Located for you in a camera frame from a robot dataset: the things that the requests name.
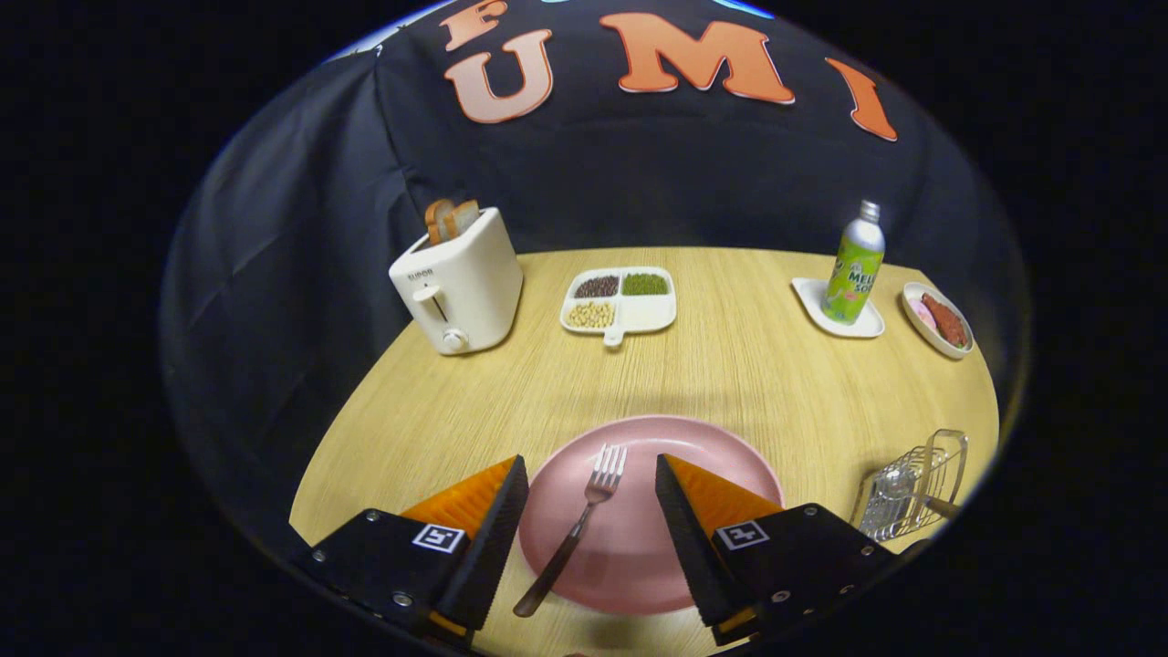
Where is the metal spoon with wooden handle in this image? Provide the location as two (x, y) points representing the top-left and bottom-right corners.
(871, 467), (961, 537)

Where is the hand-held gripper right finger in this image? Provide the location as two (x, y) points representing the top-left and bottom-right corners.
(655, 454), (900, 647)

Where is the green drink bottle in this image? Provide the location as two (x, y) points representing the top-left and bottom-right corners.
(819, 200), (886, 326)

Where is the small white oval bowl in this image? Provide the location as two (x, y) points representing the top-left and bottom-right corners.
(902, 281), (975, 360)

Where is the white divided dish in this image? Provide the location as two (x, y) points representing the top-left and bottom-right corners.
(559, 266), (678, 349)

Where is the pink round plate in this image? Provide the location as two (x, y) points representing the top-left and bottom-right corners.
(518, 415), (786, 617)

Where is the metal wire rack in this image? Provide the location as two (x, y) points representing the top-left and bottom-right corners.
(850, 429), (970, 544)

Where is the red meat piece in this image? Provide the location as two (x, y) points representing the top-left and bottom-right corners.
(920, 292), (970, 349)

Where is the white square coaster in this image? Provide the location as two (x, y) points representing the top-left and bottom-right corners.
(791, 276), (886, 339)

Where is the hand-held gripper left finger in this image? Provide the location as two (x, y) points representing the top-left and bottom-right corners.
(306, 454), (530, 644)

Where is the metal fork with wooden handle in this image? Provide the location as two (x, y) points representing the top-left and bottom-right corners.
(513, 443), (629, 619)

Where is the white toaster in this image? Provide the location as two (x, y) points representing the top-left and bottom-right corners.
(389, 206), (525, 357)

